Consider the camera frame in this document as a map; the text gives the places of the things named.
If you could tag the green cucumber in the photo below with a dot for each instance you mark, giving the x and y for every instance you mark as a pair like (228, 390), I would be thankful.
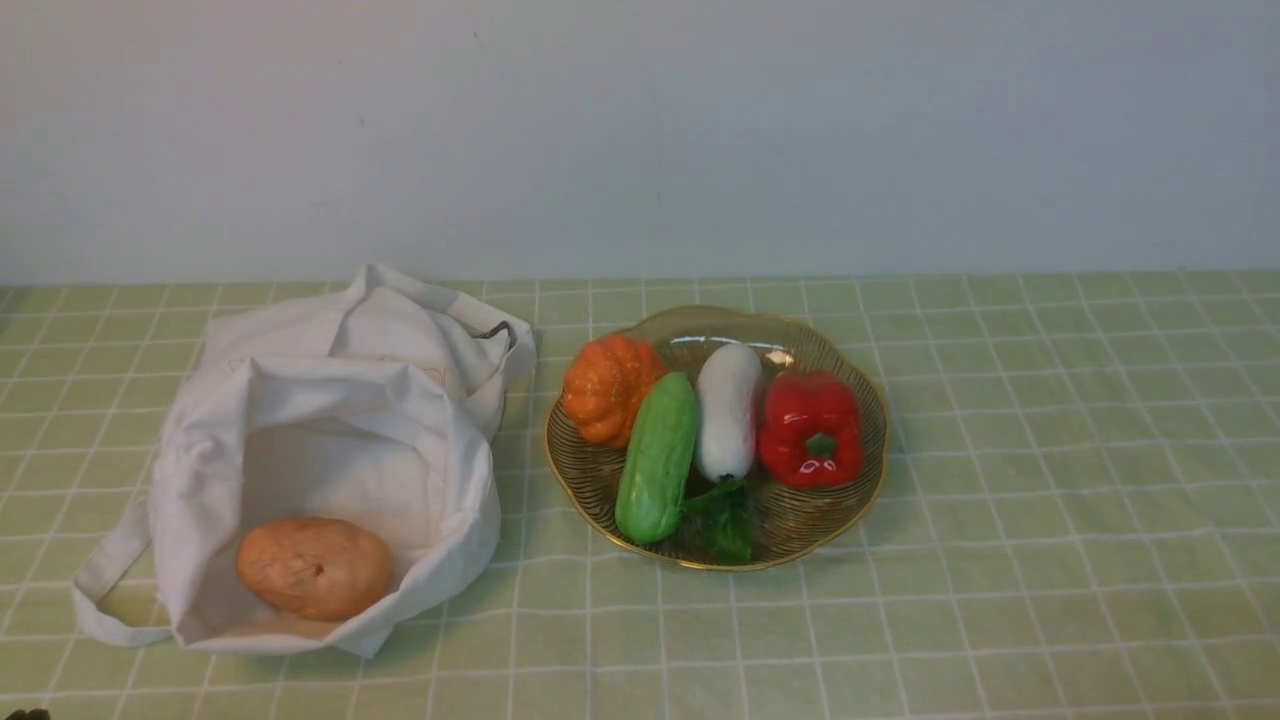
(652, 487)

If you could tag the white cloth tote bag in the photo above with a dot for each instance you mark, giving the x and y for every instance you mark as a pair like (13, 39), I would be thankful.
(376, 405)

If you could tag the orange pumpkin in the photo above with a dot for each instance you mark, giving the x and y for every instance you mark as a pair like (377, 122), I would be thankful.
(605, 386)

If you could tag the white radish with leaves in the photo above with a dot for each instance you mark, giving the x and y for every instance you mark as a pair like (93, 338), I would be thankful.
(728, 388)

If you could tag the red bell pepper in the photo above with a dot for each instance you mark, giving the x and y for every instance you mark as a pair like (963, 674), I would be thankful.
(810, 436)

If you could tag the brown potato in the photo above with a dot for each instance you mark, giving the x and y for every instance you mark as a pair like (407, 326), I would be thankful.
(320, 569)

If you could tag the green checkered tablecloth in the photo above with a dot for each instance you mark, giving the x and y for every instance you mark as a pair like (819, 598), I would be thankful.
(1080, 520)

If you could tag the dark object at bottom edge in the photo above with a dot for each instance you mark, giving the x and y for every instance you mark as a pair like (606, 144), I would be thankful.
(29, 714)

